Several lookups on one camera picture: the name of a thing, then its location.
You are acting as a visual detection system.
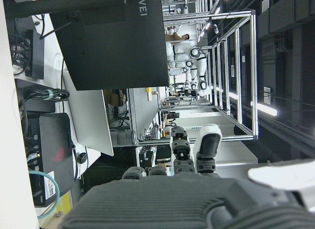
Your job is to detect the person in brown jacket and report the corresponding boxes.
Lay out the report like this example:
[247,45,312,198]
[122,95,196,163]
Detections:
[165,33,190,42]

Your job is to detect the yellow label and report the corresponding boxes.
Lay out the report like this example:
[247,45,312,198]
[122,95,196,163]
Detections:
[56,192,73,216]

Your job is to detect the black Huawei monitor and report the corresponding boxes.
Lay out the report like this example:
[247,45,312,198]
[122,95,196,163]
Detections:
[9,0,170,91]

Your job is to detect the silver laptop lid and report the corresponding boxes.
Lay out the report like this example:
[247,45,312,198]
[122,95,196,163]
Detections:
[63,71,114,157]

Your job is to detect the teal cable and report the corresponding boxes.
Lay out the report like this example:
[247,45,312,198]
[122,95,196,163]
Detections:
[27,155,61,219]

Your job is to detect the white humanoid robot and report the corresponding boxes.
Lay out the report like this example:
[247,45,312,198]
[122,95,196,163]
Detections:
[166,40,212,98]

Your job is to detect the grey cylinder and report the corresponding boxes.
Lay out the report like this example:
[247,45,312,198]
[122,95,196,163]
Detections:
[110,130,137,146]

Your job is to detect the black cable coil green tie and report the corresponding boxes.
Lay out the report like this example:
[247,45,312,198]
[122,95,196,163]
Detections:
[24,88,71,103]

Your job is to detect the black mini computer red logo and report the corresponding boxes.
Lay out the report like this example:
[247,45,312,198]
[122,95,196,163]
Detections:
[33,112,74,207]

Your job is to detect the aluminium profile frame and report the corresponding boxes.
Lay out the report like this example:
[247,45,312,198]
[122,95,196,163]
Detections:
[159,8,259,144]

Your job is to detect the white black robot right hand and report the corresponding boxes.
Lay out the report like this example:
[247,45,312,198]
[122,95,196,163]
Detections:
[60,124,315,229]

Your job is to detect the black docking station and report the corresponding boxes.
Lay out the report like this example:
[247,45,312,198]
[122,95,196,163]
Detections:
[24,29,45,79]

